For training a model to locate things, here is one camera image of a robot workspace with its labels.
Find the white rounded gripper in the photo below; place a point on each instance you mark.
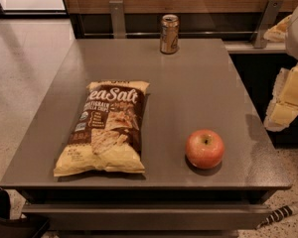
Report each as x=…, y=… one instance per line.
x=283, y=109

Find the red yellow apple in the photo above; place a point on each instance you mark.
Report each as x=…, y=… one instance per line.
x=204, y=149

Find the orange soda can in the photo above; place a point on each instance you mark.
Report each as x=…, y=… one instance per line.
x=169, y=34

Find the sea salt chips bag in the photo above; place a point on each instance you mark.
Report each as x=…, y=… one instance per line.
x=107, y=135

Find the grey metal bracket right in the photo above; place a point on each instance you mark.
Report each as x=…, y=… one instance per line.
x=266, y=20

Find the grey metal bracket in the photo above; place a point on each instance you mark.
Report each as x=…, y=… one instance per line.
x=117, y=19
x=266, y=20

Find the grey metal bracket left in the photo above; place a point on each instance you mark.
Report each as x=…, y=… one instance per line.
x=117, y=19

